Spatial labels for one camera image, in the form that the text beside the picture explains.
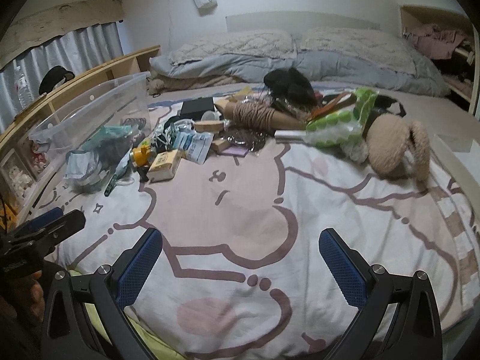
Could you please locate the green clothespin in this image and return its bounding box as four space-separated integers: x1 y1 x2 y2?
103 171 125 197

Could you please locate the clear plastic storage bin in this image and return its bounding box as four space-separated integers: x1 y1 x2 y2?
28 72 151 194

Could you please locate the yellow grey headlamp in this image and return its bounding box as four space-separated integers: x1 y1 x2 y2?
129 145 156 167

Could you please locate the yellow tissue pack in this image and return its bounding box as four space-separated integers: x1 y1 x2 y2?
147 150 183 183

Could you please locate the blue white medicine sachet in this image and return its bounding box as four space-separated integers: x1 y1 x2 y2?
173 130 214 164

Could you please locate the white dress doll in case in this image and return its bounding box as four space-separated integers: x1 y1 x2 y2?
1 165 33 203

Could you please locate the wooden bedside shelf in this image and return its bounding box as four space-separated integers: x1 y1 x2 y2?
0 44 161 229

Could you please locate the red dress doll in case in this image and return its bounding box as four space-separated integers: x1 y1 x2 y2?
30 141 49 175

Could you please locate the clear water bottle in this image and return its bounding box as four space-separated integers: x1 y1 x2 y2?
15 66 32 109

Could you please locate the teal plastic bag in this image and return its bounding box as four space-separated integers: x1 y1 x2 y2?
97 125 132 141

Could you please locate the patterned bed sheet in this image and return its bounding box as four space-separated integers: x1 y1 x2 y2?
35 141 479 359

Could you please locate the brown hair claw clip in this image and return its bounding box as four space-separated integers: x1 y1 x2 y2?
121 117 146 130

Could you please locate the black sun visor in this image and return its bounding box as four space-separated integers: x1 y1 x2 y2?
38 66 75 96

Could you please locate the beige fluffy plush toy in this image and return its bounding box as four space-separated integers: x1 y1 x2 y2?
366 114 431 182

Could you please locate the green dotted plastic bag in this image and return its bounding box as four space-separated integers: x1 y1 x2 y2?
305 88 379 148

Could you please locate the grey curtain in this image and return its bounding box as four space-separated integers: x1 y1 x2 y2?
1 22 123 130

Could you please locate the white matchbox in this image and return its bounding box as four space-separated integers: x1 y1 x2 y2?
274 130 306 143

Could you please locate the small wooden block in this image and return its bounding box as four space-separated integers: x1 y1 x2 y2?
211 138 231 154

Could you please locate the black gift box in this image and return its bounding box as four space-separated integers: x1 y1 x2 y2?
179 97 215 120

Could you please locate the clear plastic cup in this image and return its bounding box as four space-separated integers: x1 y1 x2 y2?
201 111 219 121

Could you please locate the purple notepad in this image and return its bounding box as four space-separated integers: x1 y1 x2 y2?
220 146 249 158

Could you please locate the grey blue duvet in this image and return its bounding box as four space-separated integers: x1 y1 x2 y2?
150 51 449 98

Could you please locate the beige quilted pillow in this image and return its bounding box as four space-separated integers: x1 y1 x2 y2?
168 29 297 65
301 27 416 76

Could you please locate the open wardrobe shelf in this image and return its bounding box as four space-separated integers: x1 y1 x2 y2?
400 5 479 116

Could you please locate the brown leather strap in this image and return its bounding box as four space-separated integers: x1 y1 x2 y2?
309 91 358 121

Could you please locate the cardboard cone with rope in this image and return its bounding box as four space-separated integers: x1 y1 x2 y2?
214 99 306 133

